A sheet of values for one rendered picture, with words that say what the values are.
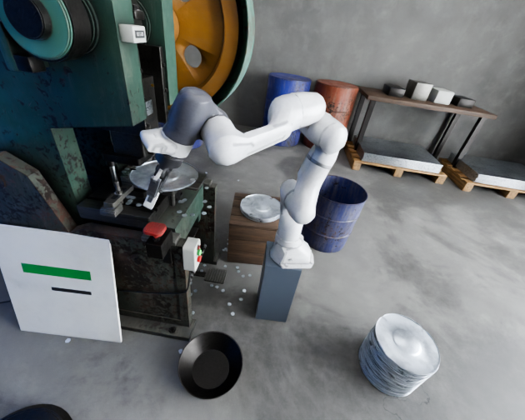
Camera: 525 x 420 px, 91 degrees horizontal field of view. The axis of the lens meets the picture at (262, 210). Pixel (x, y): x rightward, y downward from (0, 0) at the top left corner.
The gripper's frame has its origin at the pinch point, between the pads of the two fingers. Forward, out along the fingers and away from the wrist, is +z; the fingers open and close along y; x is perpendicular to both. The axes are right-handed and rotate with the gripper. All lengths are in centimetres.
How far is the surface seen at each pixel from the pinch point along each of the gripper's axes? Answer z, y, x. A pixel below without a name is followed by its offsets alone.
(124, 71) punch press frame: -26.7, 14.6, 23.4
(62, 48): -28.3, 2.6, 32.6
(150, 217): 19.4, 11.6, -0.3
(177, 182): 9.9, 27.7, -2.3
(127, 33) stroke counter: -36.2, 15.2, 25.3
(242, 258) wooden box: 64, 58, -60
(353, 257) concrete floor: 33, 83, -139
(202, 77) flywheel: -22, 70, 14
